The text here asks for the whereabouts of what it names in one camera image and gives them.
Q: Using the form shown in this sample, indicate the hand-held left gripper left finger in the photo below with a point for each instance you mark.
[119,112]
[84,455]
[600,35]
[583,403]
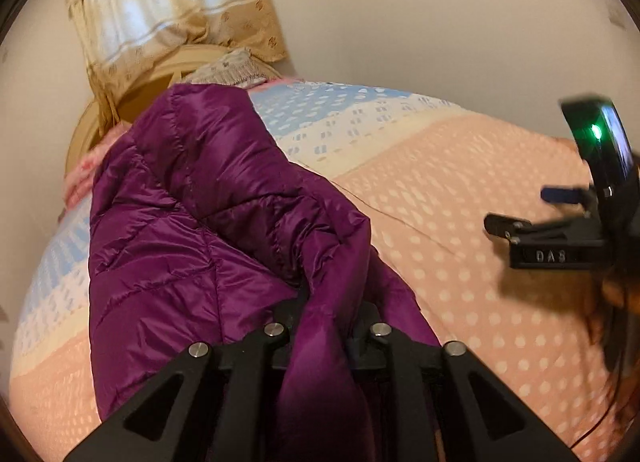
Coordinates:
[285,317]

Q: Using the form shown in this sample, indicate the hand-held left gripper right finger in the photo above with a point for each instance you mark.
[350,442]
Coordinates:
[371,314]

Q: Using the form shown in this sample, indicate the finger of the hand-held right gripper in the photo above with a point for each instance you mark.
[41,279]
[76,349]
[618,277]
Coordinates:
[562,194]
[530,229]

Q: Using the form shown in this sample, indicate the purple puffer jacket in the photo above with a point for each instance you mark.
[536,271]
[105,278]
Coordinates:
[200,222]

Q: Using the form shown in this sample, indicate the person's right forearm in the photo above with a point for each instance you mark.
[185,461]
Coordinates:
[627,322]

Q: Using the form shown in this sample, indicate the bed with patterned bedspread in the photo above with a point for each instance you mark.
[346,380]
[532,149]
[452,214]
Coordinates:
[450,181]

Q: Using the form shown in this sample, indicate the pink pillow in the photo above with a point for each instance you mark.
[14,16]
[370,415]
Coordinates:
[87,169]

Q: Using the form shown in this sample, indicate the grey patterned pillow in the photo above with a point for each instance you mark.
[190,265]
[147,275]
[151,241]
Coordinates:
[232,69]

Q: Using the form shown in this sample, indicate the cream wooden headboard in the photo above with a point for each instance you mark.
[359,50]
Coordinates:
[145,89]

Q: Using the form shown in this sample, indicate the beige patterned window curtain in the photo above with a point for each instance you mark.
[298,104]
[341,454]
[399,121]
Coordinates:
[160,6]

